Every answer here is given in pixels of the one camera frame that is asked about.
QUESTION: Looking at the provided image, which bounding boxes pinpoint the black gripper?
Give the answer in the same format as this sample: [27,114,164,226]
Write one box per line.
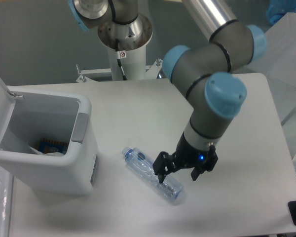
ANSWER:
[152,135,218,183]

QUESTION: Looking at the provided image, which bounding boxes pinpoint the blue orange snack packet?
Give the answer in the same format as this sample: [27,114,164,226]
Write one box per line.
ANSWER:
[38,138,68,154]

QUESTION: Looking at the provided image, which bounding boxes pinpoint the white paper wrapper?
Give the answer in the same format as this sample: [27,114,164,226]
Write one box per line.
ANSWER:
[29,145,65,157]

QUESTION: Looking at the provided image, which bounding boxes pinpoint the white trash can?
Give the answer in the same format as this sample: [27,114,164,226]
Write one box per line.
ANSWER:
[0,78,98,195]

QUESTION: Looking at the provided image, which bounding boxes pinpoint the clear plastic water bottle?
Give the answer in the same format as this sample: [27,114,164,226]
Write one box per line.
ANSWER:
[122,147,185,205]

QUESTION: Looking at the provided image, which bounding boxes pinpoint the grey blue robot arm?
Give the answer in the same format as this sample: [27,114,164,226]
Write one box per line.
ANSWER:
[69,0,267,183]

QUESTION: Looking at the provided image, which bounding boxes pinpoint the paper sheet in plastic sleeve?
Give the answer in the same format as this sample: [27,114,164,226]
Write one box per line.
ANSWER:
[0,167,13,237]

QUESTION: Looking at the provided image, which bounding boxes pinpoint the translucent plastic box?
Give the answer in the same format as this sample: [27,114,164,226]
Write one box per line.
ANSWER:
[247,13,296,170]

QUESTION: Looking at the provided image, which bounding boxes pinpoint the white pedestal base frame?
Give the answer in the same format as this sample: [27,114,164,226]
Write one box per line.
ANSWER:
[76,58,166,83]

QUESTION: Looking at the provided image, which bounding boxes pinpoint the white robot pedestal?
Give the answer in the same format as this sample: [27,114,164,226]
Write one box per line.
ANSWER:
[98,13,153,81]

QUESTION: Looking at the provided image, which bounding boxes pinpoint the blue plastic bag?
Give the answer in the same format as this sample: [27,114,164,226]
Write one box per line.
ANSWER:
[266,0,296,25]

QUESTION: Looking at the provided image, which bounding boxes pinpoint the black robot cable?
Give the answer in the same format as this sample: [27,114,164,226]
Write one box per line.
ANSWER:
[114,39,128,81]

